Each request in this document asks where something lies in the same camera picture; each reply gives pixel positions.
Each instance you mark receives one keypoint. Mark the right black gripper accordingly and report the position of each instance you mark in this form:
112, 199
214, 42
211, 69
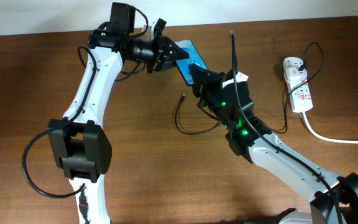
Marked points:
210, 79

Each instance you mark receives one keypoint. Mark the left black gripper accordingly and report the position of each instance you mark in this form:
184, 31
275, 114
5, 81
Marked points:
164, 52

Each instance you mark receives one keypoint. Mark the blue screen smartphone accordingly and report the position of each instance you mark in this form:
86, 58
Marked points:
194, 58

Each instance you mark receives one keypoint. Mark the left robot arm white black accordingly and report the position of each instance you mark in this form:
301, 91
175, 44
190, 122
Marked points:
79, 145

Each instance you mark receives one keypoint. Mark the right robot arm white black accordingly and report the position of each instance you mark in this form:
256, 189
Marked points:
332, 198

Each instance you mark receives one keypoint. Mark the white usb charger plug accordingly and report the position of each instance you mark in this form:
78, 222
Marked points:
293, 74

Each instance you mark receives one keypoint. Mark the white power strip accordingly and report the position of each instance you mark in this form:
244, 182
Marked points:
300, 96

